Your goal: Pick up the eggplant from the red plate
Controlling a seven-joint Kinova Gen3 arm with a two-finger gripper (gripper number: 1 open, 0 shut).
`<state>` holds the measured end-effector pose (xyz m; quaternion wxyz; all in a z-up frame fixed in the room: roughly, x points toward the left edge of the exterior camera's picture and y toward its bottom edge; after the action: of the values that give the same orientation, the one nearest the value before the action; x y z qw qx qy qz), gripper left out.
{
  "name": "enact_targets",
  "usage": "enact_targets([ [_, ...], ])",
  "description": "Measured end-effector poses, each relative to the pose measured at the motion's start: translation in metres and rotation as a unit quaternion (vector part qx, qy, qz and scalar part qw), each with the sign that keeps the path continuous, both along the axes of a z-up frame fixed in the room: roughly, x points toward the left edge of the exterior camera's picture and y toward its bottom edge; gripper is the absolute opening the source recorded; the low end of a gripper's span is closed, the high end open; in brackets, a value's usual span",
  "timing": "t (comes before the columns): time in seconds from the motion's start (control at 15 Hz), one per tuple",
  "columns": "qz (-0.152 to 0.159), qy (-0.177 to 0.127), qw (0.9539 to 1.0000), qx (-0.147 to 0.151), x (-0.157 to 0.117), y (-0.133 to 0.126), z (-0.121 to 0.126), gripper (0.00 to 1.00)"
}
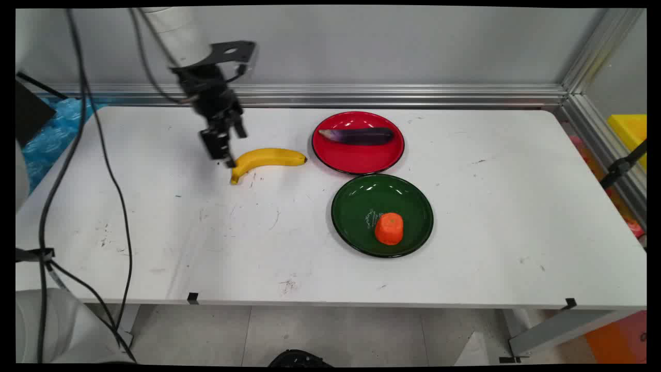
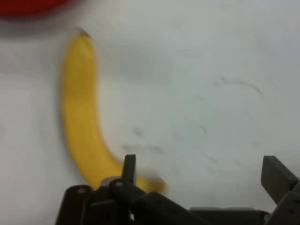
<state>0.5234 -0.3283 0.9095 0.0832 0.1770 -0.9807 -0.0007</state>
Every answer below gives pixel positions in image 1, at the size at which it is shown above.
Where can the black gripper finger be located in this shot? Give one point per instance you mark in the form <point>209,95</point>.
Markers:
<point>239,128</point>
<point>218,145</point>

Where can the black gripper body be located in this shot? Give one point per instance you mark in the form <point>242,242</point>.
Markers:
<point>209,95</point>

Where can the purple eggplant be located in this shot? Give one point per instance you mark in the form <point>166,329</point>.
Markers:
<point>359,136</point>

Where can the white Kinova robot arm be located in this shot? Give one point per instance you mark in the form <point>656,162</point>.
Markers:
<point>175,31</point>

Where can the yellow banana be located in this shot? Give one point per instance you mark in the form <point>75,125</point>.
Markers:
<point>263,157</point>

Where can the red plate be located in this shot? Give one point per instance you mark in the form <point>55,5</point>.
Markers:
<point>356,155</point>

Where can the green plate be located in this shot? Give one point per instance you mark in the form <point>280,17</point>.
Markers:
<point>361,201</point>

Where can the small black table clip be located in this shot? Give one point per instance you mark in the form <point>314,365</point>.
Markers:
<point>192,298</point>
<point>570,304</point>

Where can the blue bubble wrap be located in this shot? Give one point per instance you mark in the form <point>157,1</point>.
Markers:
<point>49,137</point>

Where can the black flat panel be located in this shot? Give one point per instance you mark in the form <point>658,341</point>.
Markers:
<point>31,111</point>

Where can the orange carrot piece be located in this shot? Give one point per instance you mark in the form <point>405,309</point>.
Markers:
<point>389,229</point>

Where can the black round object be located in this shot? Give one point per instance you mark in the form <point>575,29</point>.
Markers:
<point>299,359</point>

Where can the grey table leg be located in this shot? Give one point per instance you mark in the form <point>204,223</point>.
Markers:
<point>557,330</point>

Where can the yellow box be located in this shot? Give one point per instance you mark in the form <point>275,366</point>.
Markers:
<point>631,132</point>

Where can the orange box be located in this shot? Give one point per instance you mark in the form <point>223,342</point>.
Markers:
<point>619,341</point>

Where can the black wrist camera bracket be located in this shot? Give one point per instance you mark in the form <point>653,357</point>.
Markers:
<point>232,51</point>

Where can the horizontal aluminium frame rail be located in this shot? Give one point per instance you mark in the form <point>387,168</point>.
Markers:
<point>387,95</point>

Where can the angled aluminium frame post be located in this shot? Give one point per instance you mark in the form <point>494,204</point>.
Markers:
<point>599,57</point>

